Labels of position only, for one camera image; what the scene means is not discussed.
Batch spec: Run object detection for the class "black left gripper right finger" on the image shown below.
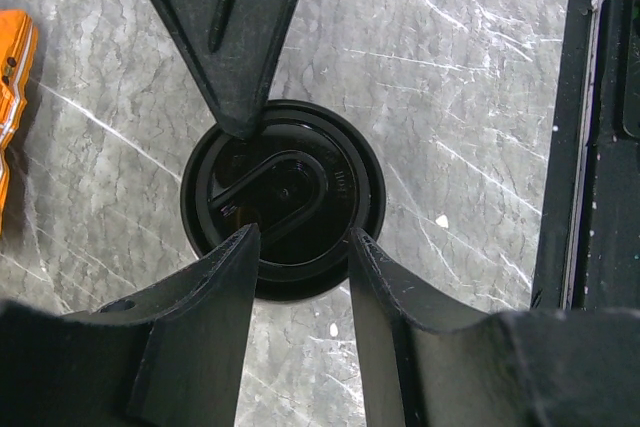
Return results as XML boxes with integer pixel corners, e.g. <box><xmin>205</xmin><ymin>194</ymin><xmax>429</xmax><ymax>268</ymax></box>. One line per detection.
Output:
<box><xmin>348</xmin><ymin>229</ymin><xmax>639</xmax><ymax>426</ymax></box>

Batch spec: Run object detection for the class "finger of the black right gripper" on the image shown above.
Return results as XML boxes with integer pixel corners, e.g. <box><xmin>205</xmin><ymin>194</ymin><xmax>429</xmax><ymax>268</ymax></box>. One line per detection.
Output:
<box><xmin>151</xmin><ymin>0</ymin><xmax>298</xmax><ymax>138</ymax></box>

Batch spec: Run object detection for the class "black plastic cup lid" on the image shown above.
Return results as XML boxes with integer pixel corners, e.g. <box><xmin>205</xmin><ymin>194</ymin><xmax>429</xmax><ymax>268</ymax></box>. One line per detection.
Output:
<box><xmin>180</xmin><ymin>99</ymin><xmax>386</xmax><ymax>302</ymax></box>

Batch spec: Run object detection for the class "orange snack bag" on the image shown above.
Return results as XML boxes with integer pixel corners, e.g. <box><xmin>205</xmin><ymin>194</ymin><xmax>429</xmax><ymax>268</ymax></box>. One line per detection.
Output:
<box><xmin>1</xmin><ymin>10</ymin><xmax>39</xmax><ymax>214</ymax></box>

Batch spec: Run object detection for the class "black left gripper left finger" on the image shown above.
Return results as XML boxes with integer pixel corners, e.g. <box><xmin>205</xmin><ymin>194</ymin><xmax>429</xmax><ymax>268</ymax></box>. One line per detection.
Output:
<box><xmin>1</xmin><ymin>225</ymin><xmax>260</xmax><ymax>426</ymax></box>

